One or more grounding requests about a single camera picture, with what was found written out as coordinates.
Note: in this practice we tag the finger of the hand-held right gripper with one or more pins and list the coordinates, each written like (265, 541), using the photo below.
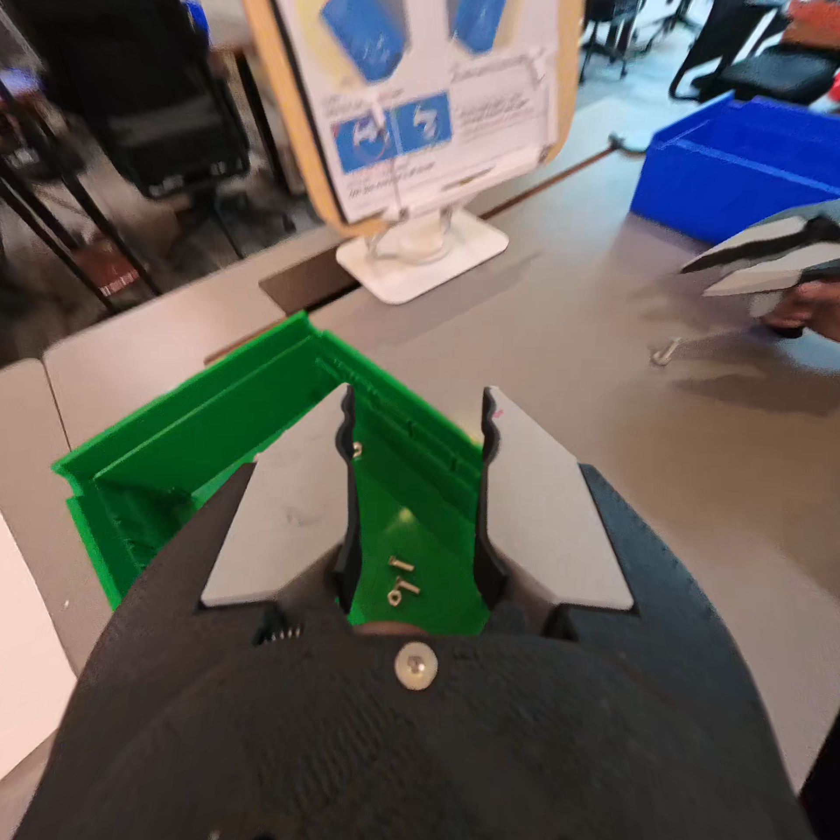
(748, 243)
(768, 279)

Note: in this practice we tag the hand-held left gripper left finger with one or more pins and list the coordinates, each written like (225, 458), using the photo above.
(282, 525)

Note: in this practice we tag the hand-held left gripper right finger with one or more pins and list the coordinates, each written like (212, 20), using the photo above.
(544, 525)

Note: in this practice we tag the blue plastic bin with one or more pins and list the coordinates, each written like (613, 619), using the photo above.
(735, 177)

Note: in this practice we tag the green plastic bin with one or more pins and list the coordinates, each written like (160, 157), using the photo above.
(197, 433)

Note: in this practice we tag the long steel hex bolt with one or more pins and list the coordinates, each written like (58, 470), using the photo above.
(664, 353)

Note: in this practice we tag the short steel hex bolt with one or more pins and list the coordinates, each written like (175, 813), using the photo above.
(399, 563)
(408, 586)

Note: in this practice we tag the person's right hand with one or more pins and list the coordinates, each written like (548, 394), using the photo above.
(807, 308)

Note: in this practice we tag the black office chair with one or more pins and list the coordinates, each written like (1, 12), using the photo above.
(131, 98)
(610, 26)
(754, 65)

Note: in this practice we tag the white paper sheet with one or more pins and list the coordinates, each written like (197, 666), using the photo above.
(26, 623)

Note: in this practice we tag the printed instruction sheet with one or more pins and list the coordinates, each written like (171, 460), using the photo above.
(426, 79)

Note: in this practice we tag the instruction sign on stand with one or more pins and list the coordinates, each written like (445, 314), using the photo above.
(289, 124)

